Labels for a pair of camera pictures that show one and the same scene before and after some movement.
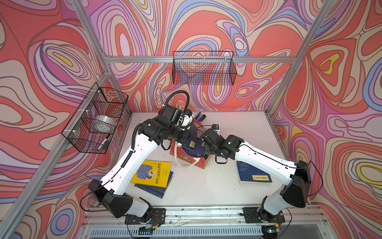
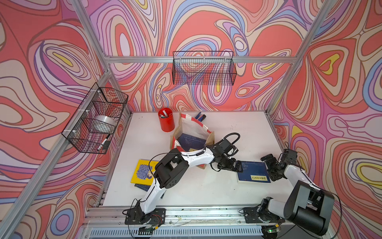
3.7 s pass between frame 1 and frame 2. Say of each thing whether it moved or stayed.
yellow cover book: stayed
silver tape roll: stayed
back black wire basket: stayed
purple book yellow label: moved
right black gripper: moved
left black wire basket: stayed
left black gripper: moved
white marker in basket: stayed
